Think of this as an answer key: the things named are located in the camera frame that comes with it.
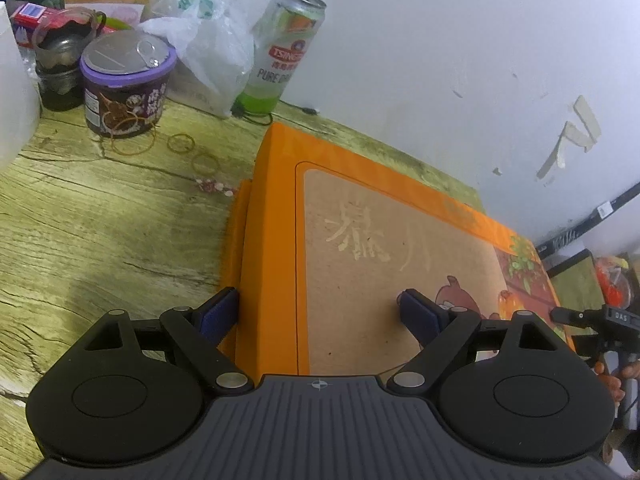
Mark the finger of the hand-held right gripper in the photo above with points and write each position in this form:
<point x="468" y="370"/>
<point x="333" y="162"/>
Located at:
<point x="575" y="316"/>

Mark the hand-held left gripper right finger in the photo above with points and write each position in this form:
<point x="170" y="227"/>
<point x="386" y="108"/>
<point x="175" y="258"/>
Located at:
<point x="420" y="312"/>

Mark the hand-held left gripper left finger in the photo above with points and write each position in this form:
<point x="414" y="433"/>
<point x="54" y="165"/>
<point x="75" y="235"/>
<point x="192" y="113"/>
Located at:
<point x="220" y="312"/>

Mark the orange cardboard box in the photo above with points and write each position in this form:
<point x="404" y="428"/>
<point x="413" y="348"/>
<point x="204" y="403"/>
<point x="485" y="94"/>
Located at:
<point x="235" y="260"/>

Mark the orange printed box lid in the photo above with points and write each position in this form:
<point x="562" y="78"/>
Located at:
<point x="375" y="240"/>

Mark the wooden desktop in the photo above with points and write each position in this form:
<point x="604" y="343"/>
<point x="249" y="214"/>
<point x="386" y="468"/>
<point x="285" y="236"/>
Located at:
<point x="100" y="240"/>

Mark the person's right hand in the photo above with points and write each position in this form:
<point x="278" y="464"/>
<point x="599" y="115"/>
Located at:
<point x="612" y="385"/>

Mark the red orange packet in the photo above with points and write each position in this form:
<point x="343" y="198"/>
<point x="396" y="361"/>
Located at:
<point x="612" y="280"/>

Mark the plain black bar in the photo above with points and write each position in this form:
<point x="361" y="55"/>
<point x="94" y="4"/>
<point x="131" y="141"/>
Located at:
<point x="570" y="261"/>

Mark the black printed bar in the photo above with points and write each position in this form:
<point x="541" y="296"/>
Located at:
<point x="565" y="240"/>

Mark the large tan rubber band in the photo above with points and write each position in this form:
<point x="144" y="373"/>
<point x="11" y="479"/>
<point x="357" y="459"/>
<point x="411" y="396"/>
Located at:
<point x="132" y="154"/>

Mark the purple lid food can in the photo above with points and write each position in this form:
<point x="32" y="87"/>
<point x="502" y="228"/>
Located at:
<point x="125" y="100"/>

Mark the white plastic bag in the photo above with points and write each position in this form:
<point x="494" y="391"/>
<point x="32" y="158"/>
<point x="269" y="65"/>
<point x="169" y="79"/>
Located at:
<point x="210" y="70"/>

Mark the green white beer can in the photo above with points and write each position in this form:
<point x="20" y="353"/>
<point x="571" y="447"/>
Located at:
<point x="280" y="60"/>

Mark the stack of white cups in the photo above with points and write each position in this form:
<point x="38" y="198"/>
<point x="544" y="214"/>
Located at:
<point x="15" y="100"/>

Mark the clear green print plastic bag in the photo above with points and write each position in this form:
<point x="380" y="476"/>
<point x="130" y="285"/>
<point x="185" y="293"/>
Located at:
<point x="190" y="0"/>

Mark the pink white box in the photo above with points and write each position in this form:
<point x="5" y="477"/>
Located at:
<point x="125" y="12"/>

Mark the red blue small box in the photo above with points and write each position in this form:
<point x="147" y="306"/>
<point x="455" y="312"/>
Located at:
<point x="30" y="17"/>

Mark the peeling wall tape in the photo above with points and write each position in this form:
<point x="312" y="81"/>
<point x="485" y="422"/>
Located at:
<point x="587" y="125"/>

